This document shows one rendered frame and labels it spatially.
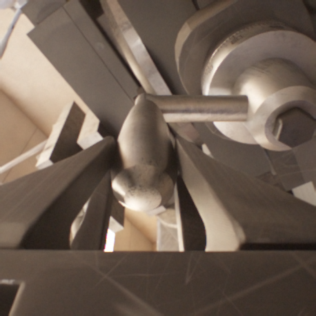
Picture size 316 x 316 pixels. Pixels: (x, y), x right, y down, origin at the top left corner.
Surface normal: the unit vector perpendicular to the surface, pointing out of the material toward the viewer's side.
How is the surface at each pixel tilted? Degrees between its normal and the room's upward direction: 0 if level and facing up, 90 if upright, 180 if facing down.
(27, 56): 90
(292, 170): 90
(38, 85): 90
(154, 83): 90
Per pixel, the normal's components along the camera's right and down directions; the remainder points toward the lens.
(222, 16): 0.01, 0.59
